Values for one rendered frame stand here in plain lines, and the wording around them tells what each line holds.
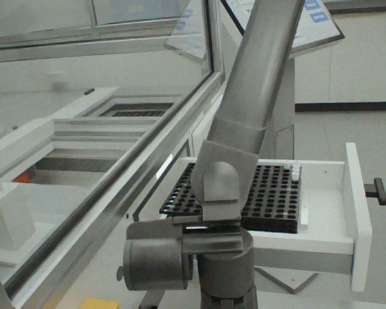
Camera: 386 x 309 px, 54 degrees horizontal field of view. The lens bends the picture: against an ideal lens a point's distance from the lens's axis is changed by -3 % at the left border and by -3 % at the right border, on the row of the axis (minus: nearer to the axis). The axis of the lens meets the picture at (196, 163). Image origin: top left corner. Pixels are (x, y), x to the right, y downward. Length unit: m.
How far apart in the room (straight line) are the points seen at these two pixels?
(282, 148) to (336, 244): 1.15
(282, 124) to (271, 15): 1.22
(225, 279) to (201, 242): 0.04
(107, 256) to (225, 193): 0.23
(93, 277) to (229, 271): 0.20
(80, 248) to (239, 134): 0.23
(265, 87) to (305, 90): 3.19
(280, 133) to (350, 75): 2.02
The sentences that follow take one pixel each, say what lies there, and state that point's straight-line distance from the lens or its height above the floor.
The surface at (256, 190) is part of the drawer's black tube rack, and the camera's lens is 0.67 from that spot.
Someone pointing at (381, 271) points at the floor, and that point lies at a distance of 1.92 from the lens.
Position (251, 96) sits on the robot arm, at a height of 1.12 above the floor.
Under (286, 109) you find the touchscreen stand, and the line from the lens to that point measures 1.66.
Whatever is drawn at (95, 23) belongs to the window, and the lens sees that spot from 0.54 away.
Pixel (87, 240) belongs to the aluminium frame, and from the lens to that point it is 0.49.
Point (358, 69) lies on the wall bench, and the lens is 3.60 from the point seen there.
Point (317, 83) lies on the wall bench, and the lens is 3.59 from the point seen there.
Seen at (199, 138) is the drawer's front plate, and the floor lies 0.92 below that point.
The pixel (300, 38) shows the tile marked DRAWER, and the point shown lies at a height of 1.00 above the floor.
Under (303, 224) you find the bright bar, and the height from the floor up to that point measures 0.85.
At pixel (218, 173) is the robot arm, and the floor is 1.08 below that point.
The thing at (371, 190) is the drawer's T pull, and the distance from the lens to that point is 0.67.
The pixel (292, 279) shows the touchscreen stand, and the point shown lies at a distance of 1.76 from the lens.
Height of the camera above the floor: 1.24
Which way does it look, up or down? 26 degrees down
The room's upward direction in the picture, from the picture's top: 6 degrees counter-clockwise
